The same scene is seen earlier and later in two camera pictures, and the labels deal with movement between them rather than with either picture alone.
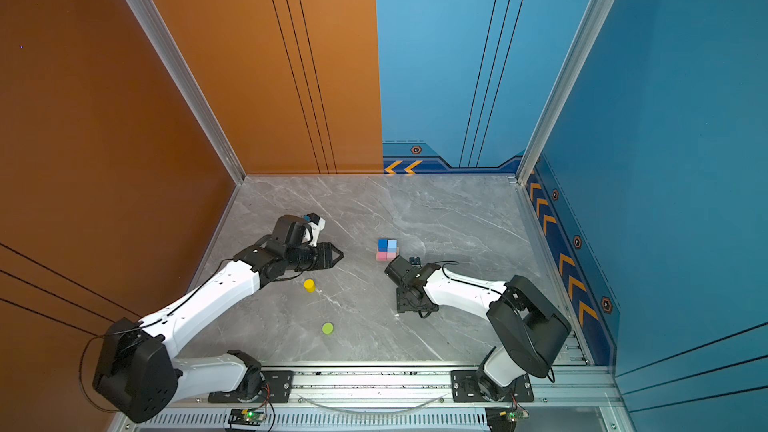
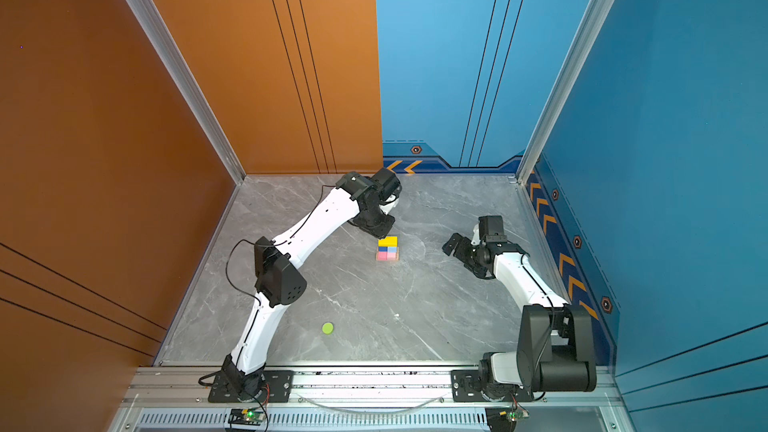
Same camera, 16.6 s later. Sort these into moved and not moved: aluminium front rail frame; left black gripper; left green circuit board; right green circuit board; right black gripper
Moved: left black gripper; right black gripper
Not moved: left green circuit board; right green circuit board; aluminium front rail frame
